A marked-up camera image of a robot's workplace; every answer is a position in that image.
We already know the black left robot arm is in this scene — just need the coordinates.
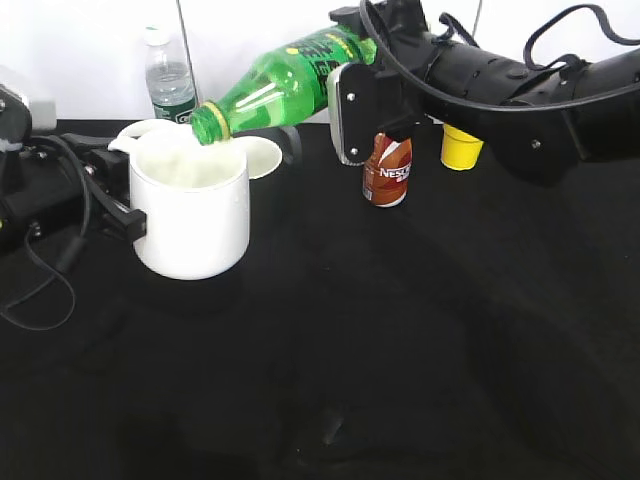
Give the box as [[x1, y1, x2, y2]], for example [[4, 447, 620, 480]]
[[1, 66, 146, 252]]

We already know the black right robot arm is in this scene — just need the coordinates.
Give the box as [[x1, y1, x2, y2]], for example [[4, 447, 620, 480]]
[[327, 1, 639, 185]]

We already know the grey ceramic mug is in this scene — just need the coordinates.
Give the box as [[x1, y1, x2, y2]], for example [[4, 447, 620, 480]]
[[270, 126, 303, 167]]

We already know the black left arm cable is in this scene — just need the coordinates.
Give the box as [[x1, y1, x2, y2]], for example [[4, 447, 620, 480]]
[[0, 134, 94, 331]]

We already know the black ceramic mug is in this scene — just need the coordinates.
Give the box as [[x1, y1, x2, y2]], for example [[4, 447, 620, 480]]
[[239, 136, 283, 180]]

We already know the brown Nescafe coffee bottle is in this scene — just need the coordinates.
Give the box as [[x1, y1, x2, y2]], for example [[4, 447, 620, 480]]
[[362, 133, 413, 208]]

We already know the green soda bottle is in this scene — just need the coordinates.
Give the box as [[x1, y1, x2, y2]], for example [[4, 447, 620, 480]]
[[190, 26, 377, 145]]

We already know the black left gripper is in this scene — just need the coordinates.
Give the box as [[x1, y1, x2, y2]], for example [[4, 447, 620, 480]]
[[19, 133, 147, 244]]

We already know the white ceramic mug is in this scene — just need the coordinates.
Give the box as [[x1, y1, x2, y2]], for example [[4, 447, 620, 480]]
[[108, 119, 250, 280]]

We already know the clear water bottle green label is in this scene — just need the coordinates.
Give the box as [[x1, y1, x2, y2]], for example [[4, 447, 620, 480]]
[[144, 25, 197, 124]]

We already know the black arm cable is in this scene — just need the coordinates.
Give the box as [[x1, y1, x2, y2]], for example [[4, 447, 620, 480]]
[[0, 134, 94, 331], [360, 0, 640, 109]]

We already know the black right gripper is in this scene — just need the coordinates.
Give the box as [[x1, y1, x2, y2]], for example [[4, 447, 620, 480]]
[[326, 1, 440, 166]]

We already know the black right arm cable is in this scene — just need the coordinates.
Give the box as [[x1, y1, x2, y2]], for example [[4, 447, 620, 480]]
[[360, 0, 640, 109]]

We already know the yellow paper cup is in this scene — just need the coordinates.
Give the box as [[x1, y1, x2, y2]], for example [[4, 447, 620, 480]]
[[441, 124, 484, 171]]

